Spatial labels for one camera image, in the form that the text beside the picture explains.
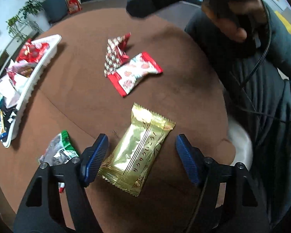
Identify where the green edged seed packet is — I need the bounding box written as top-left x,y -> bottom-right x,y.
38,130 -> 79,166

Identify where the gold foil snack packet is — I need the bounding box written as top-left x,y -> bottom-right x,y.
98,103 -> 176,197

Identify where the red checkered snack packet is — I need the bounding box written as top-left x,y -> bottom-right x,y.
104,33 -> 131,77

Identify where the white red snack bag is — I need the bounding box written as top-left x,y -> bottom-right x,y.
0,74 -> 28,108

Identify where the person right hand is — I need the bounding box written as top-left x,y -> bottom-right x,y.
201,0 -> 267,43

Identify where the strawberry white red packet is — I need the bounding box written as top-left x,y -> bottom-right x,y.
107,52 -> 163,97

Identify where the black triangular snack packet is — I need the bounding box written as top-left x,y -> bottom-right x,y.
0,104 -> 18,132

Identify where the person dark grey sleeve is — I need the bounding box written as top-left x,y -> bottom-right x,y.
185,8 -> 291,232

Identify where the pink snack packet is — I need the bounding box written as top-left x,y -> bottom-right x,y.
6,60 -> 37,77

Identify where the red gift bag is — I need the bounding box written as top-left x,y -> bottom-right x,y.
68,0 -> 82,14

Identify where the red chocolate ball bag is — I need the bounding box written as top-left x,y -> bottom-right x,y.
16,39 -> 50,63

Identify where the white plastic tray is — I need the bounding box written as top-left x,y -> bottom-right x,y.
2,34 -> 62,148

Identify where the trailing plant white pot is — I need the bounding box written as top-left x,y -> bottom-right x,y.
6,1 -> 51,42

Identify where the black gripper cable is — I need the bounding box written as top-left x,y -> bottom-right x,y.
230,0 -> 287,124

